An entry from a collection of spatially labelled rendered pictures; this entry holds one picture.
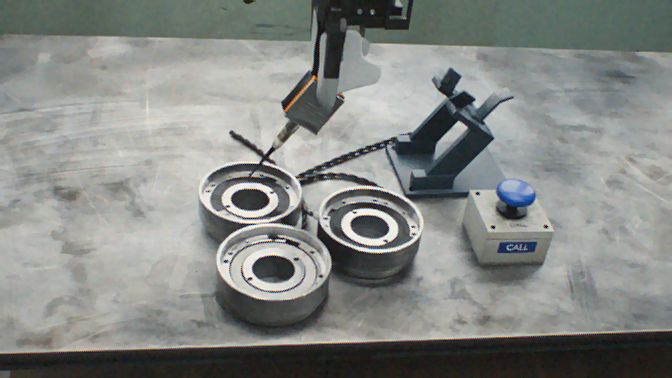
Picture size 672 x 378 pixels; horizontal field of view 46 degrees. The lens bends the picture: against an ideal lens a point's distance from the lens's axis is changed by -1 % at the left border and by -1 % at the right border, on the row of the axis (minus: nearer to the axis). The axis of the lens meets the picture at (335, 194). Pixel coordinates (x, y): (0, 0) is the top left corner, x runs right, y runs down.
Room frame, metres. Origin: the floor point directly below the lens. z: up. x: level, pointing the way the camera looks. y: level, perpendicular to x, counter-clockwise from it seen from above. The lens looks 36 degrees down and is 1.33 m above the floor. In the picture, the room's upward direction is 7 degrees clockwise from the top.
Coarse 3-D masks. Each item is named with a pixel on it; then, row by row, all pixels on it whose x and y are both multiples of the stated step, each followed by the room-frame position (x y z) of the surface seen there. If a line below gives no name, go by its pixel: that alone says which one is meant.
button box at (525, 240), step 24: (480, 192) 0.69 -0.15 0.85; (480, 216) 0.65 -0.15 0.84; (504, 216) 0.65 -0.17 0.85; (528, 216) 0.66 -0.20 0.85; (480, 240) 0.63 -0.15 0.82; (504, 240) 0.63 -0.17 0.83; (528, 240) 0.63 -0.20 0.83; (480, 264) 0.62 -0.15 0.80; (504, 264) 0.63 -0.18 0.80; (528, 264) 0.63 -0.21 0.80
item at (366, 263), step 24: (336, 192) 0.66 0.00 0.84; (360, 192) 0.68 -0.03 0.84; (384, 192) 0.68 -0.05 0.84; (360, 216) 0.65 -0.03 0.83; (384, 216) 0.65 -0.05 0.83; (408, 216) 0.65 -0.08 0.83; (336, 240) 0.59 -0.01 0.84; (360, 240) 0.60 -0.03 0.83; (384, 240) 0.61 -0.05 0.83; (336, 264) 0.59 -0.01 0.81; (360, 264) 0.58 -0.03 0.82; (384, 264) 0.58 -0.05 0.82
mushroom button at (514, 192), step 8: (504, 184) 0.67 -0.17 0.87; (512, 184) 0.67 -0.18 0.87; (520, 184) 0.67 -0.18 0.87; (528, 184) 0.67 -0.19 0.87; (496, 192) 0.66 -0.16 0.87; (504, 192) 0.65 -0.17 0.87; (512, 192) 0.65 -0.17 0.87; (520, 192) 0.65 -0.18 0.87; (528, 192) 0.66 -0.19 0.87; (504, 200) 0.65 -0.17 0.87; (512, 200) 0.64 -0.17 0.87; (520, 200) 0.64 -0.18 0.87; (528, 200) 0.65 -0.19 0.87; (512, 208) 0.66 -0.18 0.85
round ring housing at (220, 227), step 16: (208, 176) 0.66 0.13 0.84; (224, 176) 0.68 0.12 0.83; (240, 176) 0.69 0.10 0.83; (256, 176) 0.69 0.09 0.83; (272, 176) 0.69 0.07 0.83; (288, 176) 0.68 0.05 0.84; (224, 192) 0.66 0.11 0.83; (240, 192) 0.66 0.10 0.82; (256, 192) 0.67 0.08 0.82; (272, 192) 0.67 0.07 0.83; (288, 192) 0.67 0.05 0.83; (208, 208) 0.61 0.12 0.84; (240, 208) 0.66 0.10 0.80; (256, 208) 0.67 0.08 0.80; (272, 208) 0.64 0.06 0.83; (288, 208) 0.64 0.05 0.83; (208, 224) 0.61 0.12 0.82; (224, 224) 0.60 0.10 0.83; (240, 224) 0.60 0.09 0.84; (256, 224) 0.60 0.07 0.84; (288, 224) 0.62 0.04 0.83; (224, 240) 0.61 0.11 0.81
